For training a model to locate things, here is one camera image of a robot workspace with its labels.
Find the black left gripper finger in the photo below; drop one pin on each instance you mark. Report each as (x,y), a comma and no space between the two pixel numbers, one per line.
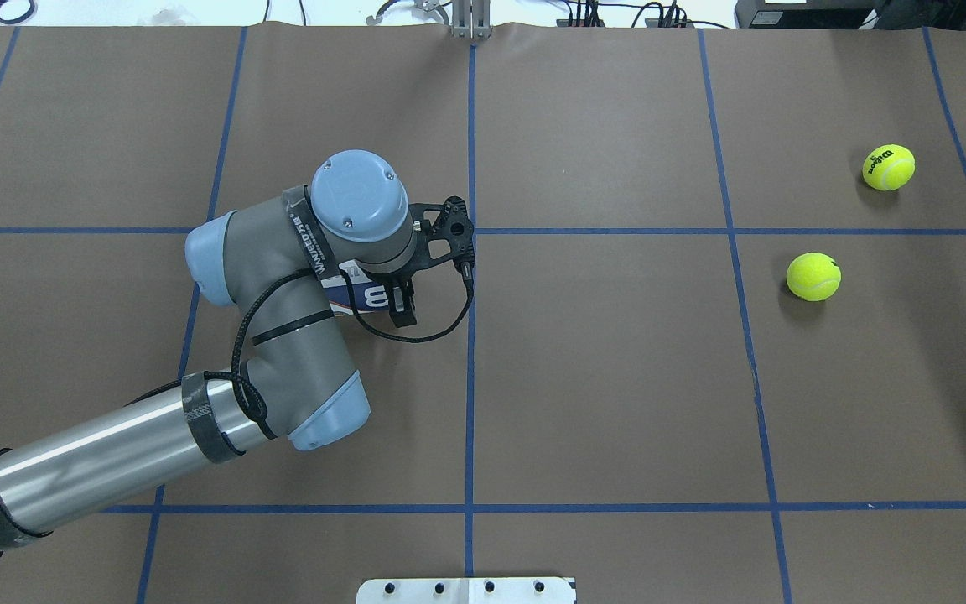
(401,307)

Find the Wilson tennis ball can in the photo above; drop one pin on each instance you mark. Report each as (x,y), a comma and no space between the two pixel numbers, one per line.
(371,296)

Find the yellow tennis ball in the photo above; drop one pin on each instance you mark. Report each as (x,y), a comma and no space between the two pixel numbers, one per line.
(814,277)

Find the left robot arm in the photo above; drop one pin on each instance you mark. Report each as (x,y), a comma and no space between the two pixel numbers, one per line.
(290,373)

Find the tennis ball with Wilson logo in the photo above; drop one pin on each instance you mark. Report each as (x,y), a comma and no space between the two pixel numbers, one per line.
(888,167)

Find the aluminium frame post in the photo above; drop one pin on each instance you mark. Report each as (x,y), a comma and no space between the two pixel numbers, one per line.
(470,19)

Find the white camera stand base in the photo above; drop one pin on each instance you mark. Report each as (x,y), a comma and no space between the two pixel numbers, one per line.
(544,589)

